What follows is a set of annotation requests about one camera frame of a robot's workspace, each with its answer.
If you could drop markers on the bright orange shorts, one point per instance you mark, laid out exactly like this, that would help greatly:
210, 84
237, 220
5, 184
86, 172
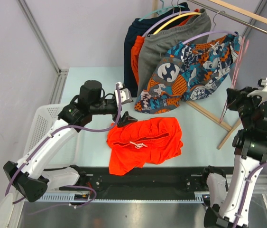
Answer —
149, 141

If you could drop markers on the metal clothes rail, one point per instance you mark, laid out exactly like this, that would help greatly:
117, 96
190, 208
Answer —
219, 7

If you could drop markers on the grey shorts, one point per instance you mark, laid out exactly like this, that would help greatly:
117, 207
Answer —
156, 46

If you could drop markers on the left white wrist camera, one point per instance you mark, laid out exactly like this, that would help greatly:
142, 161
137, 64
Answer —
124, 95

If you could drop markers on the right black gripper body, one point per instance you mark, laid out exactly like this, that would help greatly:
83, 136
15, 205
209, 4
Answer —
247, 105

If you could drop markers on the patterned blue orange shorts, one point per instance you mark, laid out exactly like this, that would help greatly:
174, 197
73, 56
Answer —
188, 72

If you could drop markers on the purple hanger rear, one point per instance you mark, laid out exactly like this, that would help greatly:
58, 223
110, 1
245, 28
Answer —
180, 12

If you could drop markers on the yellow hanger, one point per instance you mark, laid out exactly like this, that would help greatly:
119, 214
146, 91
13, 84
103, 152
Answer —
174, 19

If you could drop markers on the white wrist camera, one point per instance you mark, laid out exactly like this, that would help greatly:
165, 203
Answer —
124, 95
261, 90

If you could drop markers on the navy blue shorts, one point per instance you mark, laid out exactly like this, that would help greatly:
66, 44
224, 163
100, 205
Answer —
138, 28

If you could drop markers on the purple hanger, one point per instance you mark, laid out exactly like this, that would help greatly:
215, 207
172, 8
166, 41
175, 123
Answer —
209, 35
180, 12

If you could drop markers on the aluminium frame post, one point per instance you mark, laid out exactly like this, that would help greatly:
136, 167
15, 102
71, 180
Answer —
38, 34

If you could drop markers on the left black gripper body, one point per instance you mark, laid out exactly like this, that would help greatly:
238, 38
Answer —
107, 108

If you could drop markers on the white slotted cable duct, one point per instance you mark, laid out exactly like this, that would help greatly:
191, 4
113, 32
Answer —
69, 198

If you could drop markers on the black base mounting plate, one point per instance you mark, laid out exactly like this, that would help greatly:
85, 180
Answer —
163, 184

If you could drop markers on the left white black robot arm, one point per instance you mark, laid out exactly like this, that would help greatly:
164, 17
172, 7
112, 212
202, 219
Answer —
29, 175

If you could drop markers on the wooden clothes rack frame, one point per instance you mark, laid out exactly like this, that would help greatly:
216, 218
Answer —
254, 17

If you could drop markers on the teal hanger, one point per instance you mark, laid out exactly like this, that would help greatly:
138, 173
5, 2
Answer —
159, 7

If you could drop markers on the white plastic laundry basket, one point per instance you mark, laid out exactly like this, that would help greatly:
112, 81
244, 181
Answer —
43, 120

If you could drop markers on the dark orange hanging shorts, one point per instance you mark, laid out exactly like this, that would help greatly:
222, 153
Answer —
136, 48

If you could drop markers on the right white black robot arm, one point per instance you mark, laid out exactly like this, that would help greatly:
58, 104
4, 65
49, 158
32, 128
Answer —
230, 203

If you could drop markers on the purple hanger front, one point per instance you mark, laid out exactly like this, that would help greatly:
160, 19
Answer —
209, 35

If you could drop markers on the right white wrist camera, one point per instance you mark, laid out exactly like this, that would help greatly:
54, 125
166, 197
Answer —
261, 90

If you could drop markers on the pink wire hanger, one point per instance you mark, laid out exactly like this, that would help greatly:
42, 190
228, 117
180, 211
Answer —
242, 51

